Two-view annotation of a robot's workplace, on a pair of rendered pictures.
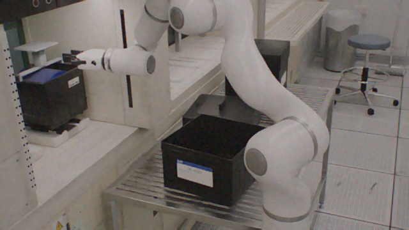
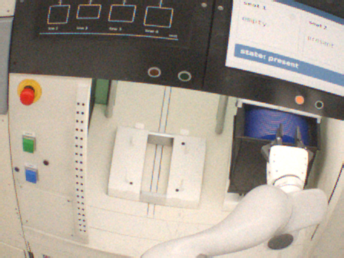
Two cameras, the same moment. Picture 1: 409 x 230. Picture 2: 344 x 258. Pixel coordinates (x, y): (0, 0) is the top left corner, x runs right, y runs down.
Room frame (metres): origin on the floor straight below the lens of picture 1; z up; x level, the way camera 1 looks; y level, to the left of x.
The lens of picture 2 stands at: (0.82, -0.60, 2.39)
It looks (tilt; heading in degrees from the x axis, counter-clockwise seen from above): 44 degrees down; 66
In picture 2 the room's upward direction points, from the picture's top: 9 degrees clockwise
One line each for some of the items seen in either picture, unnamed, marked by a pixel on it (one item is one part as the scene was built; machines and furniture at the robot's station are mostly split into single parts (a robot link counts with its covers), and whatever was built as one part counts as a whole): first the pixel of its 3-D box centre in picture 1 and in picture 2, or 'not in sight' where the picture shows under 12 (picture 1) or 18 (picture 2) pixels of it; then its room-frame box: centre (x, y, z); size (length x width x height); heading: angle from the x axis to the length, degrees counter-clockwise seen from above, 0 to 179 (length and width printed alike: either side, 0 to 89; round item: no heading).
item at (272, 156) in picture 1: (279, 171); not in sight; (0.95, -0.18, 1.07); 0.19 x 0.12 x 0.24; 131
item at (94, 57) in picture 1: (97, 59); (288, 171); (1.53, 0.36, 1.19); 0.11 x 0.10 x 0.07; 67
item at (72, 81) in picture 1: (44, 86); (279, 130); (1.63, 0.59, 1.06); 0.24 x 0.20 x 0.32; 157
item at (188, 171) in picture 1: (215, 156); not in sight; (1.44, -0.03, 0.85); 0.28 x 0.28 x 0.17; 58
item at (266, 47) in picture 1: (257, 69); not in sight; (2.29, -0.28, 0.89); 0.29 x 0.29 x 0.25; 70
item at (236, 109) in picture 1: (222, 114); not in sight; (1.85, -0.08, 0.83); 0.29 x 0.29 x 0.13; 73
